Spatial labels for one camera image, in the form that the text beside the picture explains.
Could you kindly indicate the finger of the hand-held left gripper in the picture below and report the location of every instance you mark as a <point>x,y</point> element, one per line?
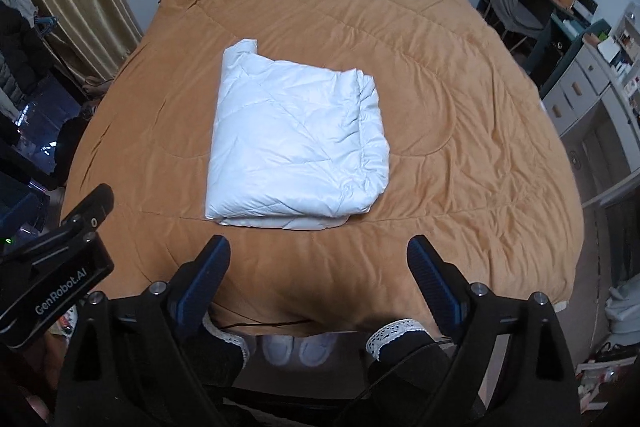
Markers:
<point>95,204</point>

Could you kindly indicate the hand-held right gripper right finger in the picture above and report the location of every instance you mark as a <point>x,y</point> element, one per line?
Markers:
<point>435,277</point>

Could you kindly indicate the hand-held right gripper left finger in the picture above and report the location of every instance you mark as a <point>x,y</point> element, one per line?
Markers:
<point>205,277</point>

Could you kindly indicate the white down jacket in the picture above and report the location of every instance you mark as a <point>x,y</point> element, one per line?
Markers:
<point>290,142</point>

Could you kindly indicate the white shoe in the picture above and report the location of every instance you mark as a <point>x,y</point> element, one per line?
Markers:
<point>317,348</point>
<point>277,349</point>

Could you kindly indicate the black hanging jacket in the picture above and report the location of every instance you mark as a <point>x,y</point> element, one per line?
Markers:
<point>20,52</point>

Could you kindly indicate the orange quilt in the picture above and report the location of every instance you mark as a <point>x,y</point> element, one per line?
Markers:
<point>450,107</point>

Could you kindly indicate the white plastic bag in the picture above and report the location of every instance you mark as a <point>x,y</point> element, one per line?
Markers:
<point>622,307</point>

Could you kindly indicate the white drawer cabinet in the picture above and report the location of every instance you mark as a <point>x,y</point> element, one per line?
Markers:
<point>575,92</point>

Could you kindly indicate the dark desk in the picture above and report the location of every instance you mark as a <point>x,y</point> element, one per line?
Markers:
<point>560,34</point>

